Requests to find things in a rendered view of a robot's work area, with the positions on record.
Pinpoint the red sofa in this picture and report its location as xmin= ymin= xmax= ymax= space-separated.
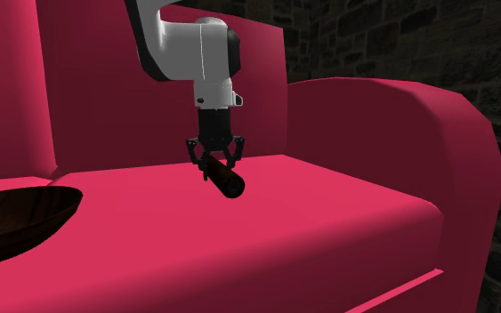
xmin=0 ymin=0 xmax=501 ymax=313

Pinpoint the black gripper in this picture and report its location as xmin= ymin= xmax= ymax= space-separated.
xmin=185 ymin=108 xmax=246 ymax=182

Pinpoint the dark brown wooden cylinder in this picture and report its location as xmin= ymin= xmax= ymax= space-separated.
xmin=205 ymin=154 xmax=246 ymax=200

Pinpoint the dark wooden bowl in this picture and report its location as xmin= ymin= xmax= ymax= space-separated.
xmin=0 ymin=185 xmax=85 ymax=269

